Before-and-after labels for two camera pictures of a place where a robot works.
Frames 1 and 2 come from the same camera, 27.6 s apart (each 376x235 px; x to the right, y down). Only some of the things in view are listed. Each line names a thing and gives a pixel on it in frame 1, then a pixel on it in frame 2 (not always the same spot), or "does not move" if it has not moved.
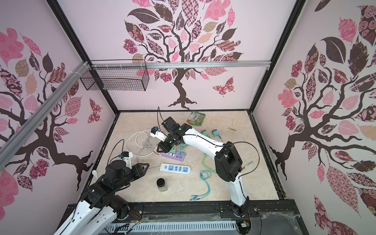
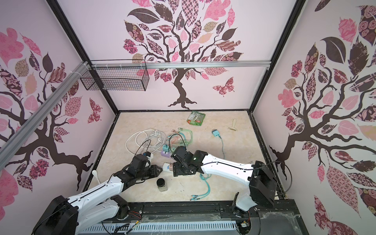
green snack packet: [196, 118] does not move
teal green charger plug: [216, 133] does not move
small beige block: [233, 125] does not move
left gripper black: [138, 170] to [154, 170]
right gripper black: [162, 145] to [176, 171]
